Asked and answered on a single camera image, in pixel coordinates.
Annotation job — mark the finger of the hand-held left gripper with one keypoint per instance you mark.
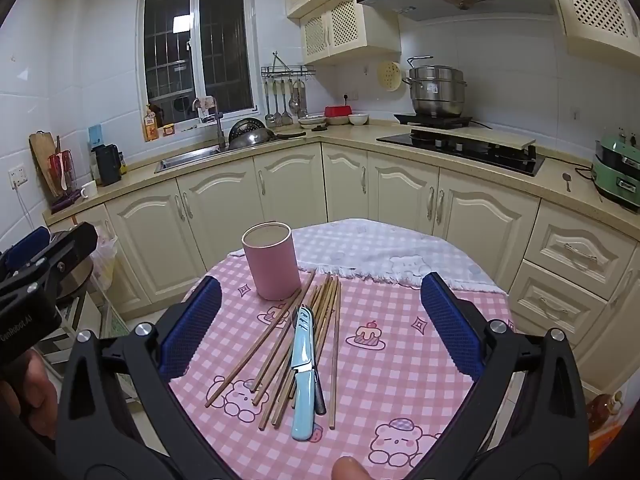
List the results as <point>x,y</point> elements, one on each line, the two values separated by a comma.
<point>67,245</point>
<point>27,242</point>

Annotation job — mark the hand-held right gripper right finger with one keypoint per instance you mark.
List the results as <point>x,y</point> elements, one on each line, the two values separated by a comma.
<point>450,325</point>

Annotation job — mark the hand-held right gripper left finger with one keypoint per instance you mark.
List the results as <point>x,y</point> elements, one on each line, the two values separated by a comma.
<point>192,330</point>

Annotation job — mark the pink cup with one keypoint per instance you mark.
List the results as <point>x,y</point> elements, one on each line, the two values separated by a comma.
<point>267,260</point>

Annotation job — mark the light blue sheathed knife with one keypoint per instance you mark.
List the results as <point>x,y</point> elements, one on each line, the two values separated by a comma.
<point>302,360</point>

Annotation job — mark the bundle of wooden chopsticks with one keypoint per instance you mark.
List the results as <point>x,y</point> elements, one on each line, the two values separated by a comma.
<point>327,300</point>

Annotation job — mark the dark plastic spork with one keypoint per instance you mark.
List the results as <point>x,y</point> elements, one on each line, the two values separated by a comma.
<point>320,400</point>

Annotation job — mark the person's left hand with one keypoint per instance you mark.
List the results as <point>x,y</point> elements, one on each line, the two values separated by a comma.
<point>25,395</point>

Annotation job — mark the person's right hand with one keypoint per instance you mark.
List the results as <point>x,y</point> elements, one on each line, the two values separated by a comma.
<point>350,469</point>

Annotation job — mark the plastic bag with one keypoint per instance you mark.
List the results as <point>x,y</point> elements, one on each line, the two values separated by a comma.
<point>105,260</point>

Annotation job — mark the metal pot with glass lid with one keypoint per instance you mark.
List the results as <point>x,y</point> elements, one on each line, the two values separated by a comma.
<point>75,285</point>

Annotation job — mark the purple cup rack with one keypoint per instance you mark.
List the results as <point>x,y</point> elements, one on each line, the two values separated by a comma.
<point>65,201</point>

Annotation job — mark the white mug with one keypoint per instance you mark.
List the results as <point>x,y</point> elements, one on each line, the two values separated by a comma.
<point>89,190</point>

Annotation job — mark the white plastic spoon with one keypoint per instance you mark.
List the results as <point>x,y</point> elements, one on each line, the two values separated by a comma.
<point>62,175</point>

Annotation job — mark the red cup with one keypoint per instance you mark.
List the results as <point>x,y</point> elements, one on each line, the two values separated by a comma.
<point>55,170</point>
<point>70,167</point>

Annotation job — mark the pink checked tablecloth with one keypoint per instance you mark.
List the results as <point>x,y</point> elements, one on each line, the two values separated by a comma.
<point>400,385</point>

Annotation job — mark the wooden cutting board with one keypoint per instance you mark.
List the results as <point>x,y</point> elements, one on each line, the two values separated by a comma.
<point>42,160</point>

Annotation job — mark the black kettle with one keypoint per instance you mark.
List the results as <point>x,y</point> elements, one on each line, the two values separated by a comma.
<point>107,165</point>

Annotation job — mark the cream drawer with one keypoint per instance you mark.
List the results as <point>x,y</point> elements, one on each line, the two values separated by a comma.
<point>555,305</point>
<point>572,252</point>

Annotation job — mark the white fringed bear cloth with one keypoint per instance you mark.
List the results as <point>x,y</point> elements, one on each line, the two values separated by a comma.
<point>375,245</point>

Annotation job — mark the blue box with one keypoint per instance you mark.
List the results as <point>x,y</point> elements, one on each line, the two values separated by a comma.
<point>95,137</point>

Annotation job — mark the yellow bottle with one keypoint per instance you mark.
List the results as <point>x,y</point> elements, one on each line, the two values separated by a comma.
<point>150,125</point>

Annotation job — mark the small yellow box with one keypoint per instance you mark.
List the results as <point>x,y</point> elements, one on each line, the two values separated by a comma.
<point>167,130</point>

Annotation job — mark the stainless steel sink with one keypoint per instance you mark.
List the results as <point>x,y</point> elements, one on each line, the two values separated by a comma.
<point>192,157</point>

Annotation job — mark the cream base cabinets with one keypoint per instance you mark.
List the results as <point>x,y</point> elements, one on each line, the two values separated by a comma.
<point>300,195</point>

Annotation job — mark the amber bottle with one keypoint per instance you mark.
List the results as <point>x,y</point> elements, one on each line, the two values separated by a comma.
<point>602,407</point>

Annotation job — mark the black gas hob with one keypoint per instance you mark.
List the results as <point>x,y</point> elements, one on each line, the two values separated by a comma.
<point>500,157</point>

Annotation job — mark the metal spoon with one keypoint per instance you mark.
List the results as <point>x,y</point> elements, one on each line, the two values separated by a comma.
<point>567,180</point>

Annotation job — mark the metal faucet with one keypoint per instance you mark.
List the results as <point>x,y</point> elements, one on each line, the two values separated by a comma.
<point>218,130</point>

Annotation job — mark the beige board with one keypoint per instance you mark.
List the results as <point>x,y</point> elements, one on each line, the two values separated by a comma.
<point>470,136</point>

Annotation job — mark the pink rag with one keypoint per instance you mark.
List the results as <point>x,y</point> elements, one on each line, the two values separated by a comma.
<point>206,105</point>

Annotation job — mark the metal wok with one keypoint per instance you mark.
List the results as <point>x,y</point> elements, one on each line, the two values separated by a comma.
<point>260,138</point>

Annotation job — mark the black induction cooker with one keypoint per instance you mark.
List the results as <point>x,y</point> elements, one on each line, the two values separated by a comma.
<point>432,120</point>

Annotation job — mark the metal colander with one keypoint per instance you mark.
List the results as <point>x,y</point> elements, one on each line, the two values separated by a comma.
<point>247,127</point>

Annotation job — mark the white bowl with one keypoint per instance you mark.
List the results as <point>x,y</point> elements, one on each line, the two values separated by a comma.
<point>337,121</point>
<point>312,121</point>
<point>359,119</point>

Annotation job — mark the green electric cooker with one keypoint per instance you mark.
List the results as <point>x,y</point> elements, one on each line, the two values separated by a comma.
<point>617,170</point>

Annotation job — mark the stainless steel steamer pot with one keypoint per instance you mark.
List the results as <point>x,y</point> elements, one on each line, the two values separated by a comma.
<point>435,90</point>

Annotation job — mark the hanging metal kitchen utensil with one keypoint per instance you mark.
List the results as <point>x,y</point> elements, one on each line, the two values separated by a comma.
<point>270,107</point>
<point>278,107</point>
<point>286,107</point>
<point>295,100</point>
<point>302,102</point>

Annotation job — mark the white framed window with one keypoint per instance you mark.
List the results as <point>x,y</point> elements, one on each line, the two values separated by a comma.
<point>197,45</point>

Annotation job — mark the red box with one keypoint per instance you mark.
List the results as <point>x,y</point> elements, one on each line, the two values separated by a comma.
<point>337,111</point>

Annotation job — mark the round cream steamer plate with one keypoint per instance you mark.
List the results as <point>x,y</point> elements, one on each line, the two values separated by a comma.
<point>390,76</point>

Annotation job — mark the cream lattice door cabinet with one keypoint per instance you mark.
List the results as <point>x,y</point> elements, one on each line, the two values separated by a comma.
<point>345,30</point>

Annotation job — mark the large cream lattice cabinet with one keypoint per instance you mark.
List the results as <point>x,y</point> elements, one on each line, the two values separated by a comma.
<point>595,5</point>

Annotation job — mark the wall utensil rack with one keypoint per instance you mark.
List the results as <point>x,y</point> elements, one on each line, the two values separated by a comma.
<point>287,71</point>

